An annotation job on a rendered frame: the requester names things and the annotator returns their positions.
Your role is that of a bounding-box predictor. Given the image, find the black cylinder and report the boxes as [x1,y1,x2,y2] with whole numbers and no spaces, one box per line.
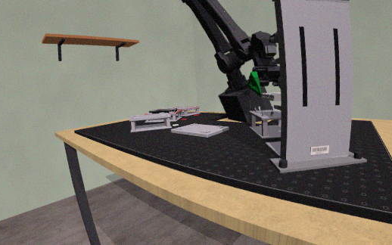
[353,151,362,159]
[279,160,288,169]

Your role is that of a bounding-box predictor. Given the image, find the white rectangular plate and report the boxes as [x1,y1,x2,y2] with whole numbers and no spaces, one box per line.
[260,93,281,101]

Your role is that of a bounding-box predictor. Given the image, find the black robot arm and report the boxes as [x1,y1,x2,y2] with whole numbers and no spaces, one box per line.
[182,0,278,94]

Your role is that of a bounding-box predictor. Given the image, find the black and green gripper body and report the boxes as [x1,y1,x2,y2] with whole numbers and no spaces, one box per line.
[252,66,280,86]

